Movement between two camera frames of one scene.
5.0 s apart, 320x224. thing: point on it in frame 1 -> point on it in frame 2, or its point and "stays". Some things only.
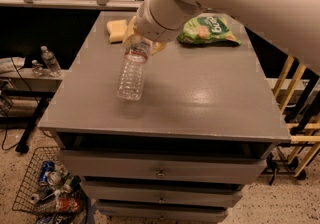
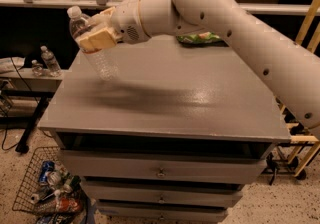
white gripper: x=150 y=30 -> x=126 y=21
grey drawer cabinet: x=184 y=151 stays
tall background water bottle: x=53 y=68 stays
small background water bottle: x=37 y=68 stays
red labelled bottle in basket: x=60 y=205 stays
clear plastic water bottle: x=131 y=74 -> x=104 y=61
